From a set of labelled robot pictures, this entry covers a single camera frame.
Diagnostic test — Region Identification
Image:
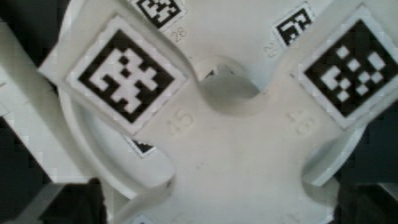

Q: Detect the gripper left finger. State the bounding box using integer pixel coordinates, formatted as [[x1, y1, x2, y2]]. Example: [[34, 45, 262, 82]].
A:
[[11, 178, 112, 224]]

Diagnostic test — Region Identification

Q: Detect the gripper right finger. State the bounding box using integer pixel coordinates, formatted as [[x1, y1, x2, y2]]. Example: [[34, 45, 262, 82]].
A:
[[334, 183, 398, 224]]

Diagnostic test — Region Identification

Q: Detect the white front fence bar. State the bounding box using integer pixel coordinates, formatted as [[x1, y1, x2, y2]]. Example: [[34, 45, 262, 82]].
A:
[[0, 20, 91, 183]]

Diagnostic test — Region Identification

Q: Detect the white cylindrical table leg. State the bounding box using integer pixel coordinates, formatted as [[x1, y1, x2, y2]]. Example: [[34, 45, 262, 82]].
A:
[[194, 56, 260, 116]]

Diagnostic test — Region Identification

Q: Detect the white cross table base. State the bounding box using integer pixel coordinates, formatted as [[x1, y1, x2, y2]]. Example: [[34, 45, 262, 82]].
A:
[[38, 0, 398, 224]]

